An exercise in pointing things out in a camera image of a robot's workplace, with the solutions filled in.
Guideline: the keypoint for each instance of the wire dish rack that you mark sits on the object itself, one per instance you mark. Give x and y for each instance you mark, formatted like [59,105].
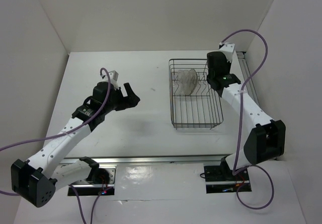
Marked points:
[200,110]

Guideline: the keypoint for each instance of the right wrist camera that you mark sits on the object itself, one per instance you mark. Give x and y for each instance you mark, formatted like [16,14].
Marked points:
[228,50]

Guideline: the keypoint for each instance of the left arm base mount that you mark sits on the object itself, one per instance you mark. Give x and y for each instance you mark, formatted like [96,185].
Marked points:
[104,183]

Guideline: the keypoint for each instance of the clear plate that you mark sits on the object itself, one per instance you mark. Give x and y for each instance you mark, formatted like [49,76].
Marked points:
[192,80]
[181,76]
[186,81]

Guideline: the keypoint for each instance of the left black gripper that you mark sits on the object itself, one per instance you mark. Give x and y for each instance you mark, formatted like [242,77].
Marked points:
[130,101]

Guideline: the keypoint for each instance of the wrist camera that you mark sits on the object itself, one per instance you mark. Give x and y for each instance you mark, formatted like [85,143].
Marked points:
[113,78]
[228,50]

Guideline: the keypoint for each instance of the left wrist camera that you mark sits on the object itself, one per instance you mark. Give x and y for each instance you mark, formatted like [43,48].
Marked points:
[113,78]

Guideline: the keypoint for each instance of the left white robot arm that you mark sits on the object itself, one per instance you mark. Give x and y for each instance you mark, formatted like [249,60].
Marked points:
[41,175]

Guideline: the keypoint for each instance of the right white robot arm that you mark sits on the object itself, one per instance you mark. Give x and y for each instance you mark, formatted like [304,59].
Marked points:
[266,139]

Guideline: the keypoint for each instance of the aluminium front rail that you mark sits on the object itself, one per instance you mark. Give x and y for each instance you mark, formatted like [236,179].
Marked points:
[159,159]

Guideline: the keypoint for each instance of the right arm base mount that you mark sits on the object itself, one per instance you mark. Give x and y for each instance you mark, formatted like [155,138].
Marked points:
[219,179]

